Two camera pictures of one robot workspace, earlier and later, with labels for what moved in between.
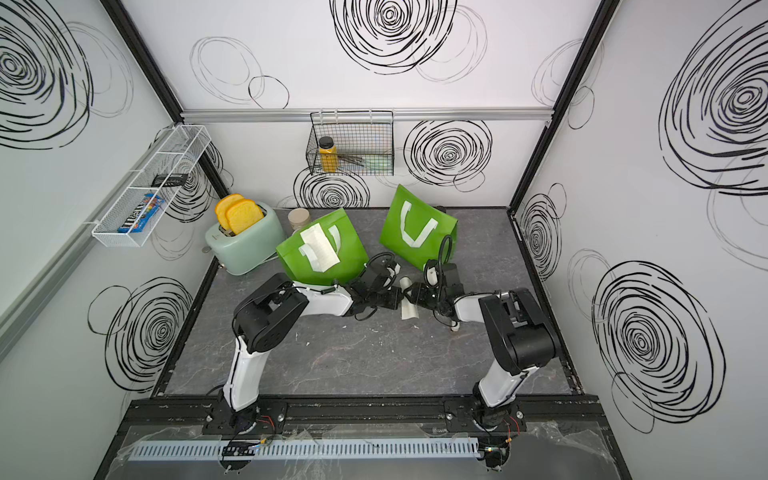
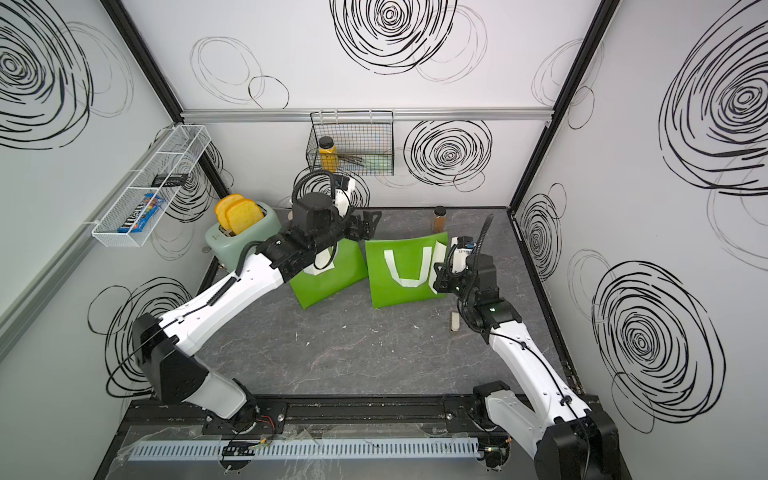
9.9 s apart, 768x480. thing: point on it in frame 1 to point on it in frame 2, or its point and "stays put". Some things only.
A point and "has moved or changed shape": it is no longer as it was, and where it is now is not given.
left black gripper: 395,301 to 367,228
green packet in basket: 378,162 stays put
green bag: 416,232 has moved or changed shape
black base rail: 363,415 stays put
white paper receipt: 409,308 to 439,257
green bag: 327,254 stays put
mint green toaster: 251,247 stays put
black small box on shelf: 175,179 stays put
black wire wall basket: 351,142 stays put
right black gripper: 421,293 to 445,274
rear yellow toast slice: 221,210 stays put
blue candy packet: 141,214 stays put
